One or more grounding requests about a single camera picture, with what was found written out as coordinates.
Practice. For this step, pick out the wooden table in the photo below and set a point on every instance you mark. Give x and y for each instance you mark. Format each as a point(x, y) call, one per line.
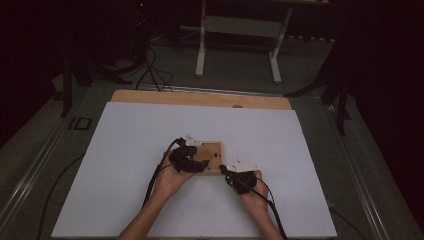
point(200, 99)

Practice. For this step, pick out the aluminium floor rail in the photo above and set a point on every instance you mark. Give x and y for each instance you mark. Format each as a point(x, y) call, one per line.
point(30, 173)
point(360, 173)

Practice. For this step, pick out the black tripod stand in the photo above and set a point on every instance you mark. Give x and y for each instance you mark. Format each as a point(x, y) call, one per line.
point(341, 100)

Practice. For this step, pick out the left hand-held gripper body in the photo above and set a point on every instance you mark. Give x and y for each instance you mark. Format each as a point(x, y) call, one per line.
point(185, 160)

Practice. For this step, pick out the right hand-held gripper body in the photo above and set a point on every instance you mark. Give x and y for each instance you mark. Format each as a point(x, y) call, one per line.
point(245, 180)

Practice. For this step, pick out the wooden block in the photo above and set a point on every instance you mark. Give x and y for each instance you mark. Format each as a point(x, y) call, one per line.
point(214, 148)

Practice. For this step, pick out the white table cover sheet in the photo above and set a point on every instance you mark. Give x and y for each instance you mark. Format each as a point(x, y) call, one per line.
point(133, 133)

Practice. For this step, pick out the person's left hand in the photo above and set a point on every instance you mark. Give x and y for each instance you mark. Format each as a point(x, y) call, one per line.
point(170, 181)

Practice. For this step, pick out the white metal stand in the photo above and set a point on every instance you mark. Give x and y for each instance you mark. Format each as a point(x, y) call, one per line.
point(240, 26)

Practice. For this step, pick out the person's right hand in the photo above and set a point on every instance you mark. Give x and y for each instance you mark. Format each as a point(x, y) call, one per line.
point(258, 198)

